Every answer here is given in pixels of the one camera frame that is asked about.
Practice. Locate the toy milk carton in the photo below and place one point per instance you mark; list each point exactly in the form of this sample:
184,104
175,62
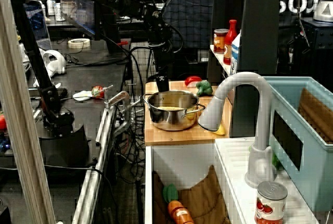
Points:
235,54

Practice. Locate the metal c-clamp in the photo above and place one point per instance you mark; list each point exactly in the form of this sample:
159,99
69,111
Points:
118,98

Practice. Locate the open laptop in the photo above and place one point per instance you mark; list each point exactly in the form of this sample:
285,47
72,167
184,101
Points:
36,26

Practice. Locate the toy beans can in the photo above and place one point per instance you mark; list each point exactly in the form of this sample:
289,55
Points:
220,41

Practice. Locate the brown wavy board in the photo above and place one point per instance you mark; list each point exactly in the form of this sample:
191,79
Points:
205,200
314,117

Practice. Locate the red white toy sushi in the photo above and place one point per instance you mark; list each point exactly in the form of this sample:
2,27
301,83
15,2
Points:
192,80

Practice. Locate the red toy ketchup bottle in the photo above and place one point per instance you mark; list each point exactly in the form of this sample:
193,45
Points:
230,41

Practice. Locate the red toy tomato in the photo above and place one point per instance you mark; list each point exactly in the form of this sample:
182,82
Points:
97,91

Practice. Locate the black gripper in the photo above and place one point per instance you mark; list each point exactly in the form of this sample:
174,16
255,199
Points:
161,37

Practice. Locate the silver drink can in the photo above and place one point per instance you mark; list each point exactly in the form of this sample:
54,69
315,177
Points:
59,11

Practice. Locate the white toy fried egg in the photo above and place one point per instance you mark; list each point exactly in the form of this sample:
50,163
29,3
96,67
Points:
82,96

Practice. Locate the toy kitchen unit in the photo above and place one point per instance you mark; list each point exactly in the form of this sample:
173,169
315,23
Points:
182,136

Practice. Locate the yellow toy chicken drumstick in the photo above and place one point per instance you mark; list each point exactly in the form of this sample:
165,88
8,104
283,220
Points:
220,130

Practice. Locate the white vr controller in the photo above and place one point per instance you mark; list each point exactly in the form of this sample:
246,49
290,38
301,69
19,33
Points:
56,62

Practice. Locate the orange toy carrot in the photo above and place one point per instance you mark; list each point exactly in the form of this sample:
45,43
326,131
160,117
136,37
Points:
179,211

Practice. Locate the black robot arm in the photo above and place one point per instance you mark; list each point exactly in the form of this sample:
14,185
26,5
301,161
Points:
33,52

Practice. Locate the yellow toy corn cob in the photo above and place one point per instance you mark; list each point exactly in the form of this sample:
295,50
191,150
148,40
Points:
170,108

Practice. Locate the white tape roll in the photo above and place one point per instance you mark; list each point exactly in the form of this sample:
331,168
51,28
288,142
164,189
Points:
78,43

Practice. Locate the light green toy fruit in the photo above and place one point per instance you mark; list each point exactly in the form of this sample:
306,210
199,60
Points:
276,162

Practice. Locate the dark checked fabric cover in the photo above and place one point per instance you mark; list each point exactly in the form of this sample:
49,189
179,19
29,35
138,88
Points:
190,13

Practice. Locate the stainless steel pot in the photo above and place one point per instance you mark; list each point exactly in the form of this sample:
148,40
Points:
171,119

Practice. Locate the aluminium extrusion rail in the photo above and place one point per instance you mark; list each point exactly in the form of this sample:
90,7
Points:
89,182

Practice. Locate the toy tomato can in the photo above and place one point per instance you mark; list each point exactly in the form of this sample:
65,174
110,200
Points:
270,203

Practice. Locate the grey toy faucet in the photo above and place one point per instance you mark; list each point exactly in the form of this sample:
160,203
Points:
260,130

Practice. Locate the teal plastic bin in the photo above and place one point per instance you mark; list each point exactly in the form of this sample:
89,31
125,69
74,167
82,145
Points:
286,99

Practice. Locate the light wooden post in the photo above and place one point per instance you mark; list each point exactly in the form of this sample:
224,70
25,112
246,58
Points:
15,104

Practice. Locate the green toy broccoli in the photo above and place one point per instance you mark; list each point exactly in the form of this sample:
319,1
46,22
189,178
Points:
204,88

